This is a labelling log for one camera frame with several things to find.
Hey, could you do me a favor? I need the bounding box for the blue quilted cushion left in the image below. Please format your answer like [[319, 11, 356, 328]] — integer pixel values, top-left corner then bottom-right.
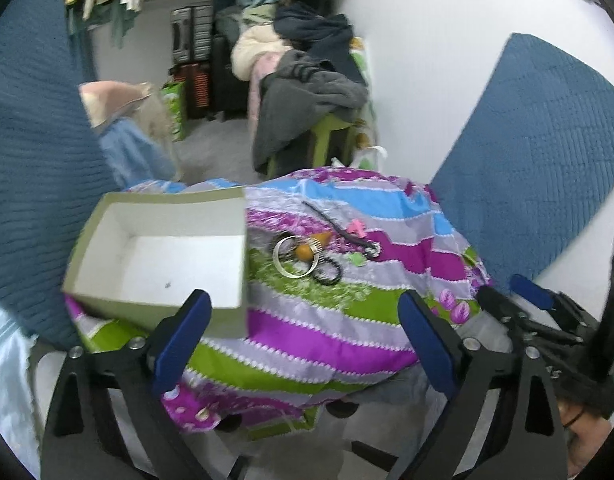
[[0, 0, 117, 349]]

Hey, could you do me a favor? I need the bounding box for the colourful striped floral cloth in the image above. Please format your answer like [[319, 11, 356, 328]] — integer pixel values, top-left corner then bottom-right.
[[65, 167, 490, 438]]

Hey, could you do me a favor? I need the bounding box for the pink hair clip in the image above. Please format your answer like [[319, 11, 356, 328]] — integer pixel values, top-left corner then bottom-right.
[[347, 219, 367, 238]]

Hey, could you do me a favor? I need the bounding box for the light blue bed sheet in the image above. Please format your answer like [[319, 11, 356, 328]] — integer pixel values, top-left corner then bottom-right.
[[98, 117, 177, 188]]

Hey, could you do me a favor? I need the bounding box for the blue quilted cushion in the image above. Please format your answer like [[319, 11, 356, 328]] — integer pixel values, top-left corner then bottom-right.
[[431, 34, 614, 288], [0, 0, 117, 349]]

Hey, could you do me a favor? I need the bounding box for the green shopping bag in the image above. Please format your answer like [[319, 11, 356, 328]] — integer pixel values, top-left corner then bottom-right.
[[161, 80, 187, 141]]

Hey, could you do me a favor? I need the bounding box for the orange suitcase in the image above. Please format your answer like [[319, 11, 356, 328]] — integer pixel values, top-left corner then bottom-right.
[[175, 62, 211, 119]]

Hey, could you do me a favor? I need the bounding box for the black cord necklace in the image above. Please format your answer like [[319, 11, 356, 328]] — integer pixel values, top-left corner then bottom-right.
[[301, 199, 382, 261]]

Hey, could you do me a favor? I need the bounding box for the pink and cream pillow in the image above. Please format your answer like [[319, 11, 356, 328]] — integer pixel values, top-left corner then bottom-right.
[[80, 80, 149, 129]]

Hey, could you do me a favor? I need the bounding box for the cream fluffy blanket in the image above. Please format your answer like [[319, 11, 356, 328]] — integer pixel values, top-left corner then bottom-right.
[[231, 24, 292, 81]]

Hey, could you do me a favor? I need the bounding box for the person's right hand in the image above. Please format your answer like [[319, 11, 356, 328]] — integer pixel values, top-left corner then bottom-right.
[[557, 398, 613, 479]]

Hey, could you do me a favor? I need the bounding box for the grey fleece blanket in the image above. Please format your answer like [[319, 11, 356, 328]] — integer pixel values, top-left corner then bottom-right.
[[252, 50, 369, 176]]

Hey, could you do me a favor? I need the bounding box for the silver bangle bracelet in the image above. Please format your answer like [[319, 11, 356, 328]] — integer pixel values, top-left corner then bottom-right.
[[271, 233, 322, 280]]

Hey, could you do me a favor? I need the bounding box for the blue quilted cushion right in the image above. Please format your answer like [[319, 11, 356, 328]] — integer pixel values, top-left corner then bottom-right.
[[431, 34, 614, 288]]

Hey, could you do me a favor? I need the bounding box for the green cardboard box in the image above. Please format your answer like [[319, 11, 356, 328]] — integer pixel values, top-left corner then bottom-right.
[[62, 186, 247, 338]]

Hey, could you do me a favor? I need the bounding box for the orange wooden gourd pendant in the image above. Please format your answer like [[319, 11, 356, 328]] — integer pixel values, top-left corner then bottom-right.
[[294, 232, 332, 262]]

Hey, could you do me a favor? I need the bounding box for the black beaded bracelet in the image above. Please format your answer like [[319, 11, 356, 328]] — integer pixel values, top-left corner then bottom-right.
[[309, 253, 344, 287]]

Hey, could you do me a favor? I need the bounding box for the green plastic stool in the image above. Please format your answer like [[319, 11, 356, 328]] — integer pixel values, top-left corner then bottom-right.
[[266, 114, 355, 180]]

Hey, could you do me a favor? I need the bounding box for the dark navy garment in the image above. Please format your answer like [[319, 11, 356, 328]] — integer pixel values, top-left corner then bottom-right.
[[273, 2, 354, 60]]

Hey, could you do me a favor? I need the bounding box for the small green jade charm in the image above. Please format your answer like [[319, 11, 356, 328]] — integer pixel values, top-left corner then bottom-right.
[[347, 252, 367, 266]]

